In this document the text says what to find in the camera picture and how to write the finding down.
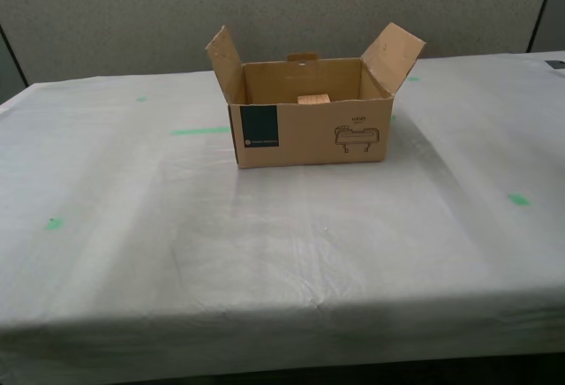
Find light wooden block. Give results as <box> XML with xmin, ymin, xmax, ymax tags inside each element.
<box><xmin>296</xmin><ymin>93</ymin><xmax>331</xmax><ymax>106</ymax></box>

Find white plastic table cover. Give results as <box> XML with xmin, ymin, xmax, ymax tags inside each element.
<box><xmin>0</xmin><ymin>51</ymin><xmax>565</xmax><ymax>380</ymax></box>

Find brown cardboard box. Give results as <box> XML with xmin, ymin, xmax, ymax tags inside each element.
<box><xmin>203</xmin><ymin>21</ymin><xmax>427</xmax><ymax>170</ymax></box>

